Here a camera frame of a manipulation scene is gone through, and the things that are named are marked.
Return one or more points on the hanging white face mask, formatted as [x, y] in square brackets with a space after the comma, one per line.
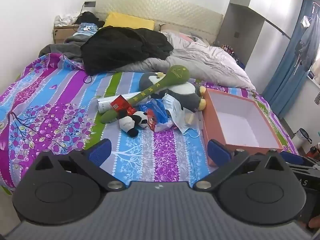
[305, 21]

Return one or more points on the white trash bin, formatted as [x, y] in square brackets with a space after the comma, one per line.
[300, 140]

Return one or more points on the red card packet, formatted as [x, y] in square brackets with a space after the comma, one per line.
[120, 102]

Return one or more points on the dark wall socket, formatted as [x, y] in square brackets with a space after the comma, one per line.
[90, 4]

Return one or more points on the person's right forearm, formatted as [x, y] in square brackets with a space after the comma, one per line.
[315, 225]

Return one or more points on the dark hanging jacket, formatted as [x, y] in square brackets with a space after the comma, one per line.
[308, 47]

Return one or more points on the dark grey blanket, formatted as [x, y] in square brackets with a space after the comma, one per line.
[62, 48]

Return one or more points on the red case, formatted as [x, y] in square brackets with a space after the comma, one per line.
[315, 149]

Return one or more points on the blue curtain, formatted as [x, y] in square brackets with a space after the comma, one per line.
[282, 75]

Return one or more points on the colourful floral bed sheet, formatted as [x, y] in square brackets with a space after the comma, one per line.
[62, 92]

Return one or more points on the grey penguin plush toy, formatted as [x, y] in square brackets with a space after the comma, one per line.
[185, 97]

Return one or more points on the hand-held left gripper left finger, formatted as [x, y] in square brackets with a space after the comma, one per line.
[100, 152]

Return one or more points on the row of small bottles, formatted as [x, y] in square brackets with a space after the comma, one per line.
[230, 51]

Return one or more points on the black clothing pile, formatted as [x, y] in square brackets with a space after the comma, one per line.
[120, 47]

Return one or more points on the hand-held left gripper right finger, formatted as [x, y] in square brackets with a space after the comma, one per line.
[220, 152]

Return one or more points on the yellow pillow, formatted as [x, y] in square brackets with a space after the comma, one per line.
[127, 21]

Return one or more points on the green plush stick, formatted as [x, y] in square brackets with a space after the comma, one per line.
[160, 85]

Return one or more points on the brown cardboard box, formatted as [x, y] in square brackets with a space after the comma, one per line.
[60, 33]

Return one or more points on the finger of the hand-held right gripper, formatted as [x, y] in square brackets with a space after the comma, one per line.
[292, 157]

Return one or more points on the light grey duvet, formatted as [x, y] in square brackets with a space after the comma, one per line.
[200, 60]

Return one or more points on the blue plastic bag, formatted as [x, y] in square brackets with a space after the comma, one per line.
[157, 112]

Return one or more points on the small red snack packet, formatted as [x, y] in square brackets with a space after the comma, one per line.
[131, 110]

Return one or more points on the white crumpled cloth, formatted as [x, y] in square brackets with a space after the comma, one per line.
[63, 20]

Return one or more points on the small panda plush toy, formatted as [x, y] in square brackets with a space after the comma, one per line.
[130, 123]

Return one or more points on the grey white wardrobe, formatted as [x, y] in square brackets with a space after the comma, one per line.
[240, 25]

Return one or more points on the cream padded headboard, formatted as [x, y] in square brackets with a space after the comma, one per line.
[155, 7]

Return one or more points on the black garment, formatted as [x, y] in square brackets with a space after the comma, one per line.
[88, 18]

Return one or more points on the white printed tube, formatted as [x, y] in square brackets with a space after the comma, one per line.
[105, 103]

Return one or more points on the blue panda print bag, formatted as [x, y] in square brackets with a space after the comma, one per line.
[86, 28]

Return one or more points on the blue face mask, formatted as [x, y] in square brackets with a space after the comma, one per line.
[175, 105]

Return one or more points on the orange cardboard box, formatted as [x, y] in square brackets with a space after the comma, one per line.
[240, 120]

